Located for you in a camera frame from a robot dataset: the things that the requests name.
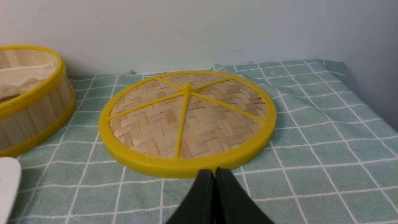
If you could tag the yellow rimmed woven steamer lid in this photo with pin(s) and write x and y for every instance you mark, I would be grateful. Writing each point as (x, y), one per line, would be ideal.
(174, 124)

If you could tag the white square plate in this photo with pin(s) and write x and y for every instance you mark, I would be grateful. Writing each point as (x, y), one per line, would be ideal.
(10, 178)

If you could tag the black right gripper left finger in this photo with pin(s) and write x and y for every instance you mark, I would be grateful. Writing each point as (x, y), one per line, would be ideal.
(197, 206)

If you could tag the cream steamer liner paper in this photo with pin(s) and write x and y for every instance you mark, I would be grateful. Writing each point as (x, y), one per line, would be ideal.
(19, 80)

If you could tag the yellow rimmed bamboo steamer basket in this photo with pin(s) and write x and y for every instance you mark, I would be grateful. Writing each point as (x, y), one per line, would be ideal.
(31, 118)

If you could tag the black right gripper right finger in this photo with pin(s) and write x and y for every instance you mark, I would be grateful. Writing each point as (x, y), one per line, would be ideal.
(232, 203)

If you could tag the green checkered tablecloth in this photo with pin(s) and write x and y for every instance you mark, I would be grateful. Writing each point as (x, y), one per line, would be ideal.
(332, 160)

